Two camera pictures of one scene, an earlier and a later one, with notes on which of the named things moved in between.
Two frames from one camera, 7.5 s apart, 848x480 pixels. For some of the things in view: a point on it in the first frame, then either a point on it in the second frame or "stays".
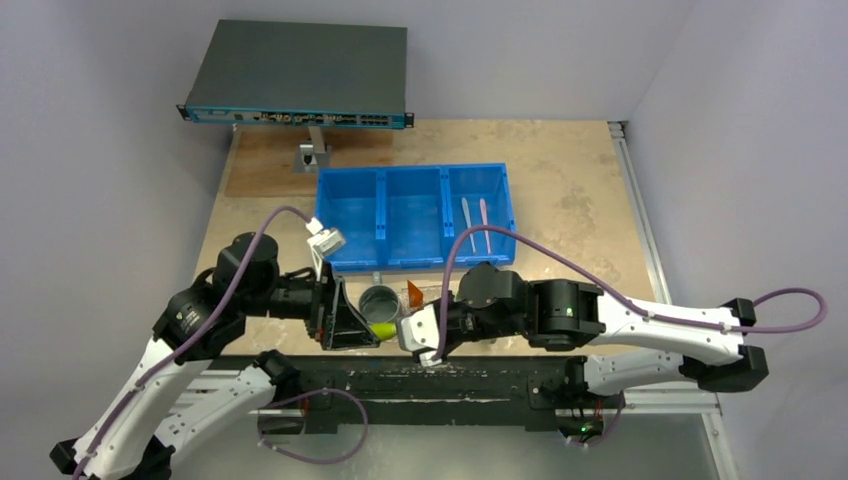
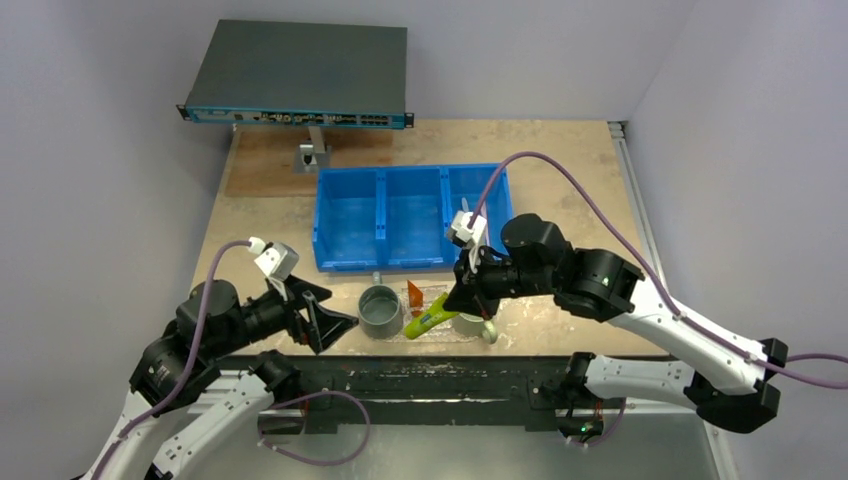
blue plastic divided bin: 398,218 stays
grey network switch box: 289,73 stays
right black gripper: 448,324 -> 470,286
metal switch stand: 308,158 stays
